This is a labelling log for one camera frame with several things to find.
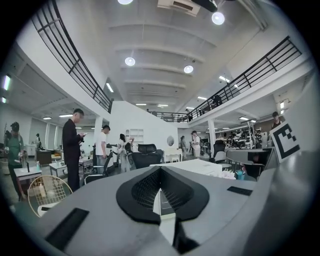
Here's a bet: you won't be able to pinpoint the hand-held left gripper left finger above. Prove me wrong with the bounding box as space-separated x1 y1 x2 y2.
37 165 174 253

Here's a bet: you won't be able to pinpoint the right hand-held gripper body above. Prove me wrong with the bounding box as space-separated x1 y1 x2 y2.
266 72 320 171

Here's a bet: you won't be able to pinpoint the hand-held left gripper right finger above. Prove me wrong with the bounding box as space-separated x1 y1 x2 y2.
159 165 261 255

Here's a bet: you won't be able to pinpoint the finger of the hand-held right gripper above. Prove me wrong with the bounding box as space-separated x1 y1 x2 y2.
225 147 274 174

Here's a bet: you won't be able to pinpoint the white oven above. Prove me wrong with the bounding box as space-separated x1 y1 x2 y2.
149 159 223 177

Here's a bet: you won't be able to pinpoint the grey armchair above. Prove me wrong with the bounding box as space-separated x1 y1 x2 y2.
208 139 228 165

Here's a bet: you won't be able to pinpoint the shelf rack of black devices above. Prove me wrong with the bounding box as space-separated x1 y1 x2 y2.
215 119 271 151

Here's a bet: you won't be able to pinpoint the pink flowers in cream pot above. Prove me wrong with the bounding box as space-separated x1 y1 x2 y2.
219 169 237 181

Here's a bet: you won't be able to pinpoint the black cantilever chair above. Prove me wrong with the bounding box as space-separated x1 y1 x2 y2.
83 149 115 186

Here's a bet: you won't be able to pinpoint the black balcony railing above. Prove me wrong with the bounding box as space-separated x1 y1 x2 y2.
31 0 114 115
186 36 303 123

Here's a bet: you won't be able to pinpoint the black mesh office chair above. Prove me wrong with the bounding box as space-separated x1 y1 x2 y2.
130 143 165 171

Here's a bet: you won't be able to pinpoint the white ornate dressing table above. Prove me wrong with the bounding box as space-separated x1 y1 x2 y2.
163 147 183 164

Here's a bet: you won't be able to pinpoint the white side table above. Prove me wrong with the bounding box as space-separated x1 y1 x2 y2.
12 166 43 187

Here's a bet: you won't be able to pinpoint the ceiling air vent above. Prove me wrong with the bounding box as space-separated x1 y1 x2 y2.
156 0 201 16

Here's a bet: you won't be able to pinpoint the gold wire chair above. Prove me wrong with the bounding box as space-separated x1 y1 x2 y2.
26 174 74 219

